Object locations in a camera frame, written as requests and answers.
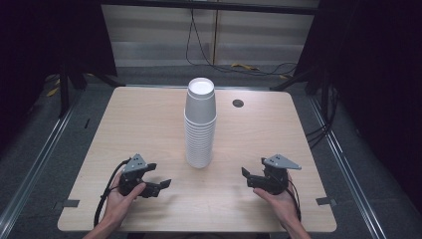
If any black metal stand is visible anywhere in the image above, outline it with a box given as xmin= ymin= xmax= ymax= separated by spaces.
xmin=58 ymin=63 xmax=126 ymax=120
xmin=269 ymin=65 xmax=332 ymax=98

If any bundle of black floor cables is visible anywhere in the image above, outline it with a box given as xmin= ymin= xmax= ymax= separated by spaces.
xmin=305 ymin=85 xmax=340 ymax=149

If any person's left hand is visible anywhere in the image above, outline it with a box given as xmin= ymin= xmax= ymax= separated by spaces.
xmin=104 ymin=173 xmax=147 ymax=230

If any metal floor rail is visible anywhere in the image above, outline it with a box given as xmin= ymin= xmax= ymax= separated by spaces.
xmin=308 ymin=95 xmax=388 ymax=239
xmin=0 ymin=89 xmax=86 ymax=231

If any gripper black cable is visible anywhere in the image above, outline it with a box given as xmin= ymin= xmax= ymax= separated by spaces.
xmin=93 ymin=158 xmax=132 ymax=228
xmin=282 ymin=180 xmax=303 ymax=222

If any long yellow floor tape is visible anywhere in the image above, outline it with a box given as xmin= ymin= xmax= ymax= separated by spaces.
xmin=231 ymin=62 xmax=261 ymax=72

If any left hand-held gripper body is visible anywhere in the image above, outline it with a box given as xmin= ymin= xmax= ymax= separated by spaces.
xmin=118 ymin=152 xmax=148 ymax=197

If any dark curtain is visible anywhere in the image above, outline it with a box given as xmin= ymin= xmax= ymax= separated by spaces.
xmin=0 ymin=0 xmax=117 ymax=153
xmin=293 ymin=0 xmax=422 ymax=213

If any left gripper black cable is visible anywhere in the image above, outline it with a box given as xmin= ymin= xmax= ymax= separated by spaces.
xmin=93 ymin=158 xmax=132 ymax=228

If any person's right hand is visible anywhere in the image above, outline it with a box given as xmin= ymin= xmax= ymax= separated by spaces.
xmin=253 ymin=175 xmax=302 ymax=230

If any hanging black wall cable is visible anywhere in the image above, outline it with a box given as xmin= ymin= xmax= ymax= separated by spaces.
xmin=185 ymin=8 xmax=299 ymax=78

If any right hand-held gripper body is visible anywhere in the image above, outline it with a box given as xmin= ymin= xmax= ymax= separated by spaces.
xmin=261 ymin=153 xmax=303 ymax=195

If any black horizontal bar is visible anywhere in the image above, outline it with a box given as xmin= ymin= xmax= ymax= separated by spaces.
xmin=100 ymin=0 xmax=321 ymax=16

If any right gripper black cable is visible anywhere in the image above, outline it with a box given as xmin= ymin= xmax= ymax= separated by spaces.
xmin=282 ymin=180 xmax=303 ymax=222

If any stack of white paper cups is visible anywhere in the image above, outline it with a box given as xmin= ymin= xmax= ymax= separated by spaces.
xmin=183 ymin=77 xmax=218 ymax=169

